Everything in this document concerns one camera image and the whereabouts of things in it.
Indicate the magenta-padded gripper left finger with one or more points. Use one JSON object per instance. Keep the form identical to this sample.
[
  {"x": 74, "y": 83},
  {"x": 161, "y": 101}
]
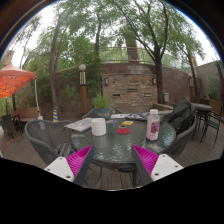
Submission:
[{"x": 78, "y": 160}]

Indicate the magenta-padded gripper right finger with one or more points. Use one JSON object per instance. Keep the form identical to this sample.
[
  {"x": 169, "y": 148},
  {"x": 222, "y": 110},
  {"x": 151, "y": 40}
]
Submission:
[{"x": 146, "y": 159}]

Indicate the purple juice bottle white cap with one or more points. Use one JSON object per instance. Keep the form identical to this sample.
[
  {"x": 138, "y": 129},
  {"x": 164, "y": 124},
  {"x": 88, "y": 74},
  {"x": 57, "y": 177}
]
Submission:
[{"x": 153, "y": 126}]

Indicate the flat round red coaster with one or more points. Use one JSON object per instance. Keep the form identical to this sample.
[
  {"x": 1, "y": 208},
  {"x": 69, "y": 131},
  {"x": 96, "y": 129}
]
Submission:
[{"x": 122, "y": 131}]

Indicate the white cup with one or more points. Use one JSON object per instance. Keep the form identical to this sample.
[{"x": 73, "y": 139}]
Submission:
[{"x": 98, "y": 127}]

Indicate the grey chair with jacket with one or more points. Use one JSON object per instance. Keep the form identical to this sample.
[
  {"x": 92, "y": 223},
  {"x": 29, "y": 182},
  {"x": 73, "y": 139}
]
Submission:
[{"x": 181, "y": 141}]

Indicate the small yellow block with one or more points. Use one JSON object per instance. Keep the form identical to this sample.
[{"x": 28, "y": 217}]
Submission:
[{"x": 127, "y": 123}]

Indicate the black laptop with stickers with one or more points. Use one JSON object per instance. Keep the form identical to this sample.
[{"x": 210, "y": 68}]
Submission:
[{"x": 141, "y": 116}]

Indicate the grey mesh chair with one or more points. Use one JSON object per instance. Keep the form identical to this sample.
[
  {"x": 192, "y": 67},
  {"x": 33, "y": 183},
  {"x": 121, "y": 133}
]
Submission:
[{"x": 43, "y": 135}]

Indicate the grey chair behind plant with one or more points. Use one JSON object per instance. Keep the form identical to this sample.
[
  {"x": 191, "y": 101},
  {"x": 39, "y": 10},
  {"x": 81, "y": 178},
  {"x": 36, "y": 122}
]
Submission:
[{"x": 88, "y": 114}]

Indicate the black jacket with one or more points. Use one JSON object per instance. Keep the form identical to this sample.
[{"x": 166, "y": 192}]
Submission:
[{"x": 181, "y": 115}]

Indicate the potted green plant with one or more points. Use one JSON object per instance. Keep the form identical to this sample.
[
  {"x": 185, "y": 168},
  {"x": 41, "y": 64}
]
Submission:
[{"x": 101, "y": 105}]

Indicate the black bar table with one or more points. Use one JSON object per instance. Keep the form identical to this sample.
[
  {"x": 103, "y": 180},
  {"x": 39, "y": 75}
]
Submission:
[{"x": 202, "y": 107}]

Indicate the black metal chair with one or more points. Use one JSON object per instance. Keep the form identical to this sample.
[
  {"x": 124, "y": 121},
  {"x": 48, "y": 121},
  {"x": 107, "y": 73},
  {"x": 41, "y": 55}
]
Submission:
[{"x": 215, "y": 123}]

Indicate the group of dark chairs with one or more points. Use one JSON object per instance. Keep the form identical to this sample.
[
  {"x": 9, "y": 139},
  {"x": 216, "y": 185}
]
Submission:
[{"x": 9, "y": 125}]

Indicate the orange canopy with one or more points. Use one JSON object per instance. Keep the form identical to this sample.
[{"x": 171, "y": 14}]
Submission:
[{"x": 15, "y": 80}]

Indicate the blue yellow striped post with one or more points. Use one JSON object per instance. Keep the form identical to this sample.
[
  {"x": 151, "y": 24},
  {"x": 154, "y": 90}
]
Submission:
[{"x": 55, "y": 115}]

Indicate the grey wall box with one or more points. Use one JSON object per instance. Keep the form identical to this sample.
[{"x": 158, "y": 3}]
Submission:
[{"x": 166, "y": 97}]

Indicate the globe lamp post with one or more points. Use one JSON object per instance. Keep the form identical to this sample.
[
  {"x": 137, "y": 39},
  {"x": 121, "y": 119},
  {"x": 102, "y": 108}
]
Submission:
[{"x": 83, "y": 93}]

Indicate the wall lamp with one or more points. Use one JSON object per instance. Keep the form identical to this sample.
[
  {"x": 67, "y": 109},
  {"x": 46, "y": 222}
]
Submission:
[
  {"x": 154, "y": 81},
  {"x": 106, "y": 81}
]

